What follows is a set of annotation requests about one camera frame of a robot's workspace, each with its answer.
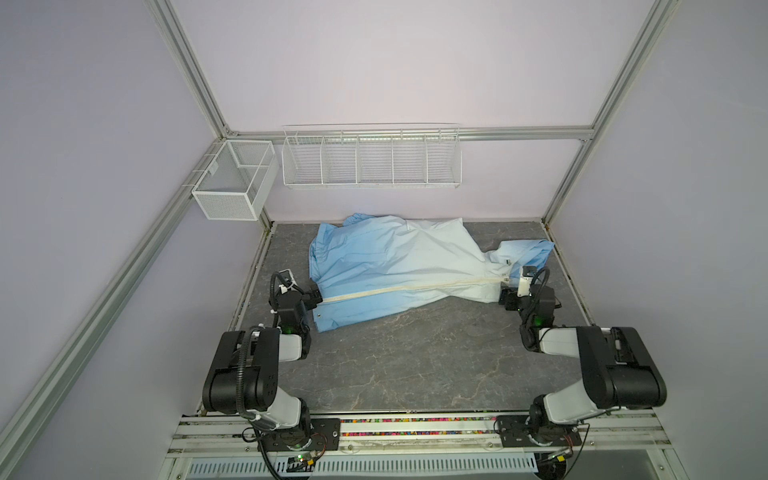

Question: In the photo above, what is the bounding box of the aluminium mounting rail front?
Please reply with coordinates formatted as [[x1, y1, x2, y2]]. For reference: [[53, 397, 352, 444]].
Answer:
[[166, 410, 672, 460]]

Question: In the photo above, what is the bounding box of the white vent grille strip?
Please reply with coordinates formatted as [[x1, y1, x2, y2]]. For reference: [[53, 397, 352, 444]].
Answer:
[[186, 452, 539, 479]]

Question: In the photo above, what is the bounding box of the white wire shelf basket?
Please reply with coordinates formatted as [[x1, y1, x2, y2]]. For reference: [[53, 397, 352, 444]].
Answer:
[[281, 123, 463, 189]]

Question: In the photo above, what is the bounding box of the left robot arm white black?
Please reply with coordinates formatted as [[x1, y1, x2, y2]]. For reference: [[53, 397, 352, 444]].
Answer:
[[202, 285, 322, 449]]

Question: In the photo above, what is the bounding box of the small green circuit board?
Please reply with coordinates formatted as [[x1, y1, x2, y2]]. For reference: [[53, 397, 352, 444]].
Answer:
[[286, 455, 317, 473]]

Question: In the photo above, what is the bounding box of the light blue jacket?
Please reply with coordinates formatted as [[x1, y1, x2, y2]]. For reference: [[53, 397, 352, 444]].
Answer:
[[309, 214, 554, 333]]

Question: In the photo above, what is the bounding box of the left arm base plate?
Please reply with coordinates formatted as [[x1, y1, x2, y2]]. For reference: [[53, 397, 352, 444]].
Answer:
[[262, 417, 341, 452]]

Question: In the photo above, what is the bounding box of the white mesh box basket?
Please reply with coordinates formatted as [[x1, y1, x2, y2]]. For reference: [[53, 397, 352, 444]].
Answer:
[[192, 140, 279, 221]]

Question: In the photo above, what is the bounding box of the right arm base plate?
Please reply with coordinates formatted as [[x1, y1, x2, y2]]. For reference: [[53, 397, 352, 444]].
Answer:
[[493, 414, 582, 448]]

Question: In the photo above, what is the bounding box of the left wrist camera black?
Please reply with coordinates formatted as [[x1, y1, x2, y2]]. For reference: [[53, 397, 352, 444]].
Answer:
[[270, 269, 300, 295]]

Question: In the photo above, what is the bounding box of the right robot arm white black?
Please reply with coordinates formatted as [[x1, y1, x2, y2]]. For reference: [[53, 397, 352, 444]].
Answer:
[[499, 286, 668, 446]]

